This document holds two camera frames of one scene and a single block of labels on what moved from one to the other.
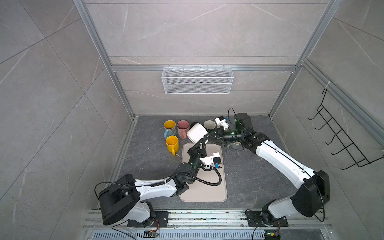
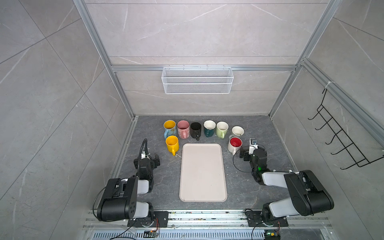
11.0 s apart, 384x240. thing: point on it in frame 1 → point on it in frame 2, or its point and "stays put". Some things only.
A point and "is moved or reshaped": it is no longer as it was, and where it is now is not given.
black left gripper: (196, 154) → (155, 162)
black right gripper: (219, 134) → (246, 155)
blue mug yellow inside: (170, 126) stays put
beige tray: (200, 191) stays put
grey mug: (236, 145) is moved or reshaped
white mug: (197, 132) → (234, 143)
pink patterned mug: (183, 126) stays put
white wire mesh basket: (193, 80) stays put
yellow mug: (173, 144) stays put
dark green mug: (209, 124) stays put
